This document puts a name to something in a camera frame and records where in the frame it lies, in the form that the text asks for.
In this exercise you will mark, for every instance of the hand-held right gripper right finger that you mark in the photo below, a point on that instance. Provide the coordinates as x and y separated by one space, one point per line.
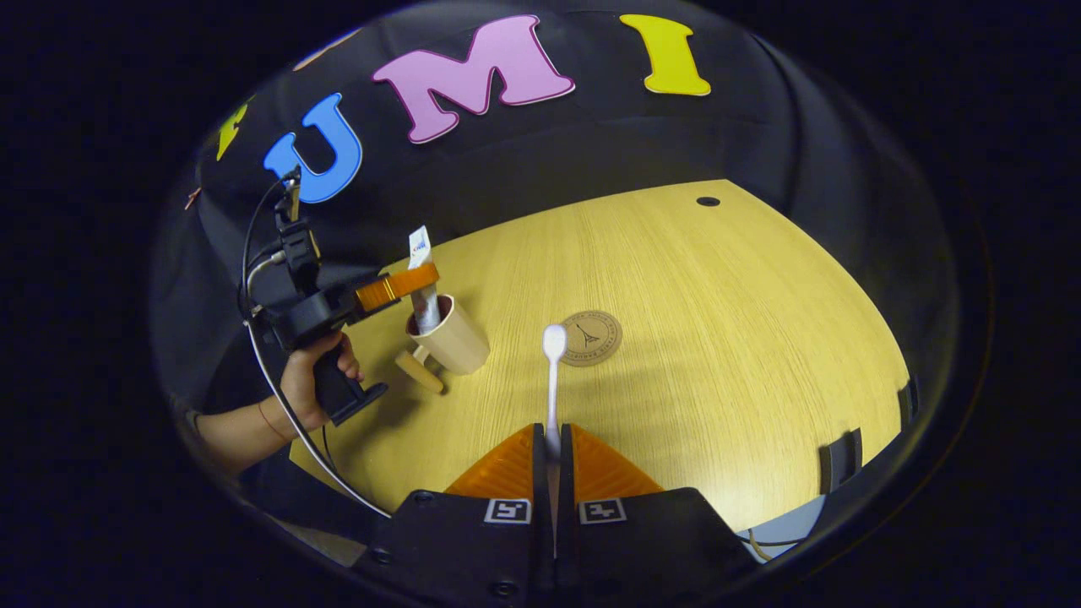
659 549

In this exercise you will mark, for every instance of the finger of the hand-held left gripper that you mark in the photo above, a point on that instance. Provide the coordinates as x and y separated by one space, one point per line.
397 287

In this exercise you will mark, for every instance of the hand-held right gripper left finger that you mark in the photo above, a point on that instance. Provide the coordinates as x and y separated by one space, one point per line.
456 549

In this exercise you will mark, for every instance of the white and blue toothpaste tube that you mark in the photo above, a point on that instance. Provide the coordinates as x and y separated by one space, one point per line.
420 245

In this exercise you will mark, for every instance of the beige cup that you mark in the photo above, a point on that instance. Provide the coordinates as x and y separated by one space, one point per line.
460 342

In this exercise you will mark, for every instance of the white toothbrush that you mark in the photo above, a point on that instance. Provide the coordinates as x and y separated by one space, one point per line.
554 342

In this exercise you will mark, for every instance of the round brown coaster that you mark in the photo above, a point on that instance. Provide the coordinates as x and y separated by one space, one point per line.
591 338

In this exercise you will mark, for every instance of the black desk edge bracket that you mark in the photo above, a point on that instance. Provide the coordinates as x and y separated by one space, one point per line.
908 401
840 460

